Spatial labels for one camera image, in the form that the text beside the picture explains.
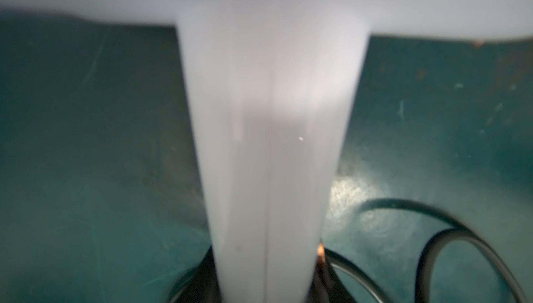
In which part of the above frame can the white dryer black cord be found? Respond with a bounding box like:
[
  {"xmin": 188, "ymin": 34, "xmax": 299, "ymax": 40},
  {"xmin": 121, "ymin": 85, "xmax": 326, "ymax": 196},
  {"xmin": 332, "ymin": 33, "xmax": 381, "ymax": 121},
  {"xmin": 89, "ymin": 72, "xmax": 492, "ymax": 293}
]
[{"xmin": 166, "ymin": 198, "xmax": 530, "ymax": 303}]

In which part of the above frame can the white hair dryer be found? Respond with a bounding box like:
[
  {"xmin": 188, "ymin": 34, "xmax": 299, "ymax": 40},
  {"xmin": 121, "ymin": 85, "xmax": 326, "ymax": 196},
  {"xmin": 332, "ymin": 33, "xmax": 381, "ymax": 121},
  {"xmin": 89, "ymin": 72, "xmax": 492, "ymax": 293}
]
[{"xmin": 1, "ymin": 0, "xmax": 532, "ymax": 302}]

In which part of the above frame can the green table mat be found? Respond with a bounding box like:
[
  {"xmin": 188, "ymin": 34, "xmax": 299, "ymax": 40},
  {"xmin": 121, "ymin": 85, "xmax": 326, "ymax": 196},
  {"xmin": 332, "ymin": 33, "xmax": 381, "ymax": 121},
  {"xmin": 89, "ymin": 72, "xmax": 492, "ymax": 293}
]
[{"xmin": 1, "ymin": 15, "xmax": 532, "ymax": 302}]

